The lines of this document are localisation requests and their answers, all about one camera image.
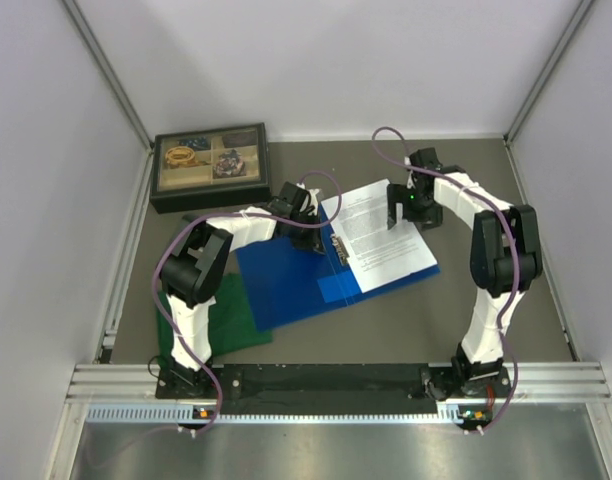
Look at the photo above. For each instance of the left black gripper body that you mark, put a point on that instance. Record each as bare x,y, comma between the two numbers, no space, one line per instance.
301,238

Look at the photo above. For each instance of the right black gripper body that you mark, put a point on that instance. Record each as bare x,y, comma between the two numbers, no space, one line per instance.
421,210

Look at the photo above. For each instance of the metal folder clip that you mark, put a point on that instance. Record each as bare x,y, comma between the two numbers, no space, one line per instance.
340,249

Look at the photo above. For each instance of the blue file folder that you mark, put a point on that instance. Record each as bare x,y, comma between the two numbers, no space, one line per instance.
285,284

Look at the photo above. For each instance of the printed white paper sheets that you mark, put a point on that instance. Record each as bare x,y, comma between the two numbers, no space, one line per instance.
378,256

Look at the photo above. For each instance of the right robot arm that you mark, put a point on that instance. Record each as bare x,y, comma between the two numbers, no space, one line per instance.
505,258

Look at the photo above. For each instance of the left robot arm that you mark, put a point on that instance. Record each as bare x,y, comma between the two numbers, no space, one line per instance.
192,267

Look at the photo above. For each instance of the colourful jewellery in box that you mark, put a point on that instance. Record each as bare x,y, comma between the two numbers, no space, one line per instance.
229,164

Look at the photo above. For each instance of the black compartment display box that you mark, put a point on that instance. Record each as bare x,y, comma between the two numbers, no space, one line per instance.
182,174

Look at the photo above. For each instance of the green folded t-shirt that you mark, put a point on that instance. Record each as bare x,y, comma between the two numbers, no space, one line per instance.
231,323

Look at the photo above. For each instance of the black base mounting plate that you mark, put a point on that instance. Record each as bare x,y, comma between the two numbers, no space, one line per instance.
347,389

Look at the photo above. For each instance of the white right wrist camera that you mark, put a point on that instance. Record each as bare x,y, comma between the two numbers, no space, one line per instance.
412,174

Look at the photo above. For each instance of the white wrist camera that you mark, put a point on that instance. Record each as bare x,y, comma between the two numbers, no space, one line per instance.
412,174
311,202

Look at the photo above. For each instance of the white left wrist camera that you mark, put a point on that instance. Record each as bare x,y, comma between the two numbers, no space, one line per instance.
311,202

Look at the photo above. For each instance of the grey slotted cable duct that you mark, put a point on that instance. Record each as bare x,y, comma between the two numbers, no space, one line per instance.
187,414

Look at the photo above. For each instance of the aluminium frame rail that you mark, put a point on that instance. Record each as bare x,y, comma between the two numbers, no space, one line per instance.
546,382

